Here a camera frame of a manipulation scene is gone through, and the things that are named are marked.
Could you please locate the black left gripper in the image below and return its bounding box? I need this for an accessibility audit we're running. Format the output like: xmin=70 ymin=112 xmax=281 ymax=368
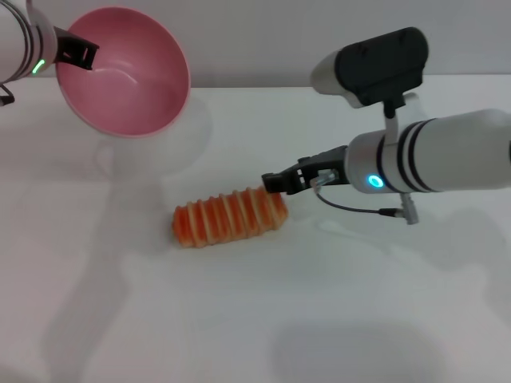
xmin=53 ymin=25 xmax=101 ymax=72

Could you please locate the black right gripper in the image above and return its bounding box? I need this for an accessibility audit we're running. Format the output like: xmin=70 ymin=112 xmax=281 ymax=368
xmin=261 ymin=144 xmax=349 ymax=196

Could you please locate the pink bowl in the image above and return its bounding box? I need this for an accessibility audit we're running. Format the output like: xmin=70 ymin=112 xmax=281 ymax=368
xmin=54 ymin=5 xmax=192 ymax=139

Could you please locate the ridged golden bread loaf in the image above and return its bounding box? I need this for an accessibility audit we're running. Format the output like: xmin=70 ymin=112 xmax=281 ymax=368
xmin=172 ymin=185 xmax=290 ymax=250

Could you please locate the left arm cable with plug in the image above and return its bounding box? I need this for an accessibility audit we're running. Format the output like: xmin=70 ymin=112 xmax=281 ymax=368
xmin=0 ymin=82 xmax=16 ymax=107

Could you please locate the silver right camera mount bracket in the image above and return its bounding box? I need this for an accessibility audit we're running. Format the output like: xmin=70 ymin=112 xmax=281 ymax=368
xmin=382 ymin=92 xmax=422 ymax=135

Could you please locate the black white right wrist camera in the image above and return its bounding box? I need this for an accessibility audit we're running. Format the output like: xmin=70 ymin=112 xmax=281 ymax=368
xmin=310 ymin=26 xmax=430 ymax=109

